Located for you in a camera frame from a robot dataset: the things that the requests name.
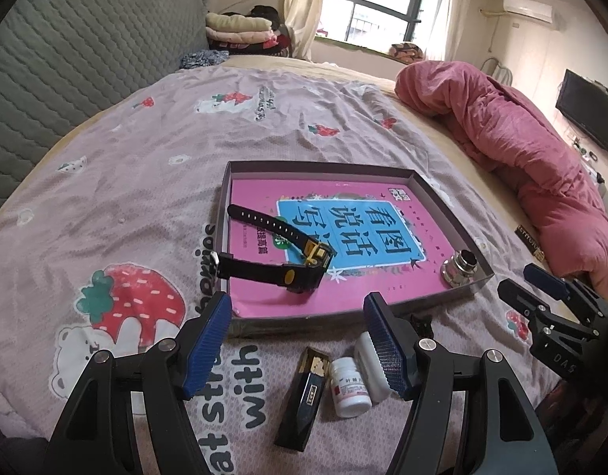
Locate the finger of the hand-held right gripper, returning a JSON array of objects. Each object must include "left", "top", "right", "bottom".
[
  {"left": 497, "top": 278, "right": 553, "bottom": 330},
  {"left": 523, "top": 263, "right": 582, "bottom": 308}
]

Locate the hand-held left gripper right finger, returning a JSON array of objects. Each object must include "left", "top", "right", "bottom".
[{"left": 362, "top": 292, "right": 562, "bottom": 475}]

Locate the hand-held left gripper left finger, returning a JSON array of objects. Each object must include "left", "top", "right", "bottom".
[{"left": 46, "top": 291, "right": 234, "bottom": 475}]

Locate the white capsule case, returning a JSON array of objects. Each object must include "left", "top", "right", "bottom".
[{"left": 353, "top": 331, "right": 391, "bottom": 403}]

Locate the grey cardboard box tray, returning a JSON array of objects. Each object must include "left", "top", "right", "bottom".
[{"left": 215, "top": 161, "right": 496, "bottom": 340}]

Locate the black case with gold tip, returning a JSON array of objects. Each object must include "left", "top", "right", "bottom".
[{"left": 274, "top": 348, "right": 332, "bottom": 452}]

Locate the small black clip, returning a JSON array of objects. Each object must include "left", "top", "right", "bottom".
[{"left": 410, "top": 313, "right": 433, "bottom": 340}]

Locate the black fabric tag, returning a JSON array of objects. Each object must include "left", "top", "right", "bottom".
[{"left": 517, "top": 222, "right": 547, "bottom": 260}]

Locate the white pill bottle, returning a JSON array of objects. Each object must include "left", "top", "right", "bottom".
[{"left": 330, "top": 356, "right": 373, "bottom": 419}]

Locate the silver metal cylinder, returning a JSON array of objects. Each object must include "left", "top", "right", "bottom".
[{"left": 440, "top": 250, "right": 479, "bottom": 289}]

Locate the black yellow wristwatch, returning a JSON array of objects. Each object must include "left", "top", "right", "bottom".
[{"left": 211, "top": 204, "right": 334, "bottom": 298}]

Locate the pink quilt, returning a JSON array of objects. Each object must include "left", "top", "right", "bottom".
[{"left": 394, "top": 59, "right": 608, "bottom": 302}]

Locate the pink book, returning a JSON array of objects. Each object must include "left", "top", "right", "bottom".
[{"left": 229, "top": 178, "right": 475, "bottom": 320}]

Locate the black television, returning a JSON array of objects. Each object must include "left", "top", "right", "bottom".
[{"left": 555, "top": 69, "right": 608, "bottom": 154}]

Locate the white metal chair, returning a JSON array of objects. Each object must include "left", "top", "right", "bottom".
[{"left": 479, "top": 57, "right": 513, "bottom": 85}]

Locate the patterned cushion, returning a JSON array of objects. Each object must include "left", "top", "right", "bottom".
[{"left": 389, "top": 42, "right": 426, "bottom": 60}]

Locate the white air conditioner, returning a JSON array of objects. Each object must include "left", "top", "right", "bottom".
[{"left": 502, "top": 0, "right": 553, "bottom": 25}]

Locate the blue patterned cloth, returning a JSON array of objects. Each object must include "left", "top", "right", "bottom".
[{"left": 180, "top": 49, "right": 230, "bottom": 70}]

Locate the pink folded blanket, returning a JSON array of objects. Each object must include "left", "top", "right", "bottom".
[{"left": 207, "top": 30, "right": 276, "bottom": 46}]

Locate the grey quilted headboard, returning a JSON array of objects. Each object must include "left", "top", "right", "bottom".
[{"left": 0, "top": 0, "right": 210, "bottom": 228}]

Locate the cream folded blanket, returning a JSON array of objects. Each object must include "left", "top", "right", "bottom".
[{"left": 206, "top": 12, "right": 272, "bottom": 33}]

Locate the window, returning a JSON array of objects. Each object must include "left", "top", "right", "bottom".
[{"left": 316, "top": 0, "right": 431, "bottom": 53}]

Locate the dark clothes pile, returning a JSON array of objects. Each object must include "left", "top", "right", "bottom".
[{"left": 219, "top": 5, "right": 295, "bottom": 57}]

